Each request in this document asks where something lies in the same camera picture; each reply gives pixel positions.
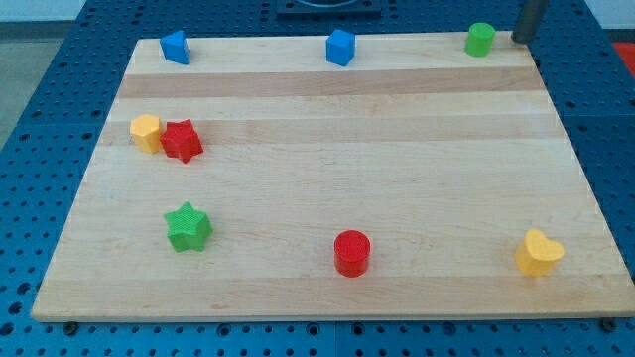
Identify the yellow heart block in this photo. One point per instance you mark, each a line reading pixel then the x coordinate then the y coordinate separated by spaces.
pixel 537 255

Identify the yellow hexagon block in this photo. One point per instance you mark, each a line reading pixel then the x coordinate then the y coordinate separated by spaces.
pixel 146 131

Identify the red star block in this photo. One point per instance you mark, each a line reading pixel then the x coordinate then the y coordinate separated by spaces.
pixel 181 141

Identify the green cylinder block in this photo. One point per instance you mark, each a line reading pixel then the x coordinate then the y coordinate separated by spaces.
pixel 479 40

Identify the blue triangle block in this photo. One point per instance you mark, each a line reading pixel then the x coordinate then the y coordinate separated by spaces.
pixel 175 47

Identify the red cylinder block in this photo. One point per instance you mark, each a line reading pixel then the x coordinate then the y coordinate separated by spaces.
pixel 351 252

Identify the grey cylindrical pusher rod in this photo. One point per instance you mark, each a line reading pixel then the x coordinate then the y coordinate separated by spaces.
pixel 529 20

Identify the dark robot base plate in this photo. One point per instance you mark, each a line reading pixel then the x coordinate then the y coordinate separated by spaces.
pixel 297 8

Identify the blue cube block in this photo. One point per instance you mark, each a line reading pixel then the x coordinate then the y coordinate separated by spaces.
pixel 340 47

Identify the wooden board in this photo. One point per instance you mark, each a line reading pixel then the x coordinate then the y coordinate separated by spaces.
pixel 443 160

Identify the green star block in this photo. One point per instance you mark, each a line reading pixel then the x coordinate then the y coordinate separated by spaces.
pixel 188 228

